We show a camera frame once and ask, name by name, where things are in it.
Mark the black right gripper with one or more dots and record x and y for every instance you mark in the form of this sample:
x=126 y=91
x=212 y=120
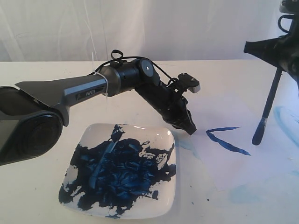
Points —
x=281 y=52

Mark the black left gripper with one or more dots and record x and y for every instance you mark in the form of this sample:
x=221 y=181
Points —
x=169 y=102

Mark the white paper sheet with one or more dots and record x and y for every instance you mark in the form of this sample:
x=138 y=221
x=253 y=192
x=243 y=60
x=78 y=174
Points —
x=222 y=141

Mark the black paintbrush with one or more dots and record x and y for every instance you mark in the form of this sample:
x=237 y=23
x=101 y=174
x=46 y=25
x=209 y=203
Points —
x=258 y=135

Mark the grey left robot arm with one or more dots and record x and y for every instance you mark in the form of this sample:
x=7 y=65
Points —
x=33 y=113

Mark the white plate with blue paint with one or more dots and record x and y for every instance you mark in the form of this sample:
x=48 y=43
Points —
x=121 y=171

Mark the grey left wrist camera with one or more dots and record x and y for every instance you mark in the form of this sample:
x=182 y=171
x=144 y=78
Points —
x=192 y=84

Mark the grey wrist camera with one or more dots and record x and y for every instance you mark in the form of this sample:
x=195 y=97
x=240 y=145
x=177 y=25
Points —
x=192 y=84
x=289 y=6

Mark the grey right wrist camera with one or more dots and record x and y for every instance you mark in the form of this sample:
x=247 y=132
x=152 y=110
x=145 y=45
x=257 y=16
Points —
x=289 y=6

